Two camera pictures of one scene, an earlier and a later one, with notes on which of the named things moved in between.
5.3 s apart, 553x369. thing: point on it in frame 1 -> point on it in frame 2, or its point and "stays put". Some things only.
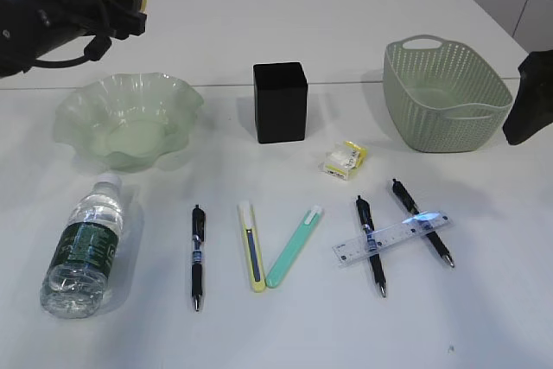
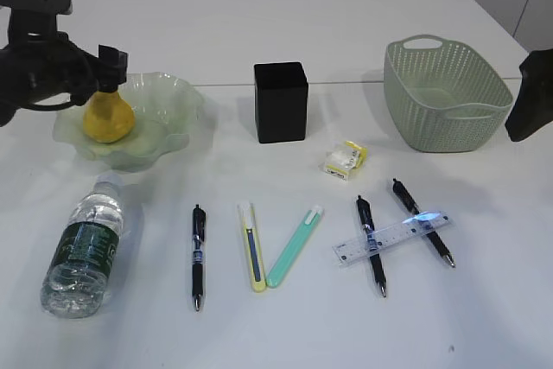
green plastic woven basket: (441, 97) stays put
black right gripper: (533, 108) stays put
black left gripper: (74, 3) -> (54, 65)
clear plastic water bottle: (77, 276) stays put
